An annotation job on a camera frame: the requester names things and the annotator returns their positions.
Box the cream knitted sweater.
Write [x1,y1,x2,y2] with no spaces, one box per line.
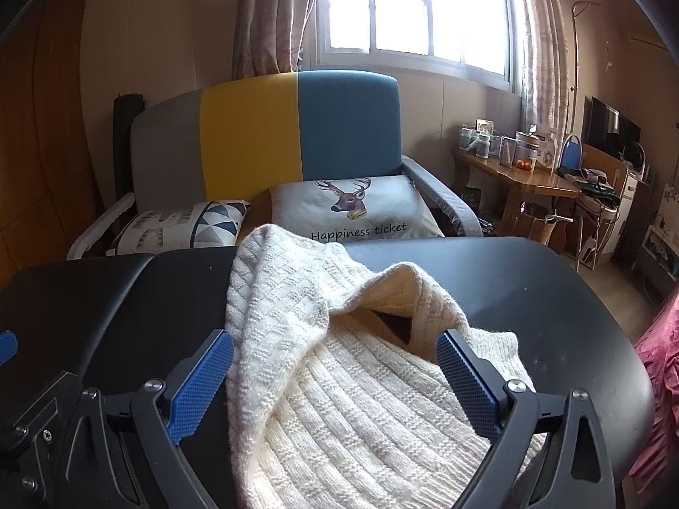
[225,224,547,509]

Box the deer print pillow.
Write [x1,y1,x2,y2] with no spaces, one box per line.
[248,175,445,245]

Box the brown paper bag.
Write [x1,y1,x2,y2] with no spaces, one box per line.
[522,211,559,249]

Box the dark clothes pile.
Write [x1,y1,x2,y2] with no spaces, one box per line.
[559,168,623,207]

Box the white shelf unit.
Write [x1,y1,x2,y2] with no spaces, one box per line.
[639,183,679,283]

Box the geometric print pillow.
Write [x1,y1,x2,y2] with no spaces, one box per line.
[106,200,251,256]

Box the beige patterned curtain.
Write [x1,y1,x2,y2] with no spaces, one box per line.
[512,0,571,141]
[232,0,327,81]

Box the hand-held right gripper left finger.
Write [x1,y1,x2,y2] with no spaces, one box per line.
[58,329,235,509]

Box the group of white bottles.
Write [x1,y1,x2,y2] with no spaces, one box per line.
[457,118,506,160]

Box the white fan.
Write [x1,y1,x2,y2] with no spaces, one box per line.
[622,140,651,182]

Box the large tin can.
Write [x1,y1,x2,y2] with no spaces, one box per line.
[516,131,539,164]

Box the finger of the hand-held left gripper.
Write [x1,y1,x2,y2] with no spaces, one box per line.
[0,330,80,509]

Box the blue backed chair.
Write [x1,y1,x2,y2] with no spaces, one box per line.
[557,134,624,271]

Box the wooden cabinet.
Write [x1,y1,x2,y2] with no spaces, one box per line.
[581,143,656,258]

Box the black television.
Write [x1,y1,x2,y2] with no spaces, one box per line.
[581,96,642,160]

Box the pink cloth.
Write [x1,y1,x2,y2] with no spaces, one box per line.
[628,286,679,489]

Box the metal hook pole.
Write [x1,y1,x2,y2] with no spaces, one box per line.
[570,1,600,96]

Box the grey yellow blue sofa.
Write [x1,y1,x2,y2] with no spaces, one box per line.
[66,70,483,260]

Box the white box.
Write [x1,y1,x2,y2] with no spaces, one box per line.
[536,132,562,171]

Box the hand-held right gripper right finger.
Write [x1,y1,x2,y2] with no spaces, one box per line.
[436,329,623,509]

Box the barred window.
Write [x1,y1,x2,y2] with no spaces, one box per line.
[317,0,518,91]

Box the wooden desk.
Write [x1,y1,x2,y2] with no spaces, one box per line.
[451,145,581,239]

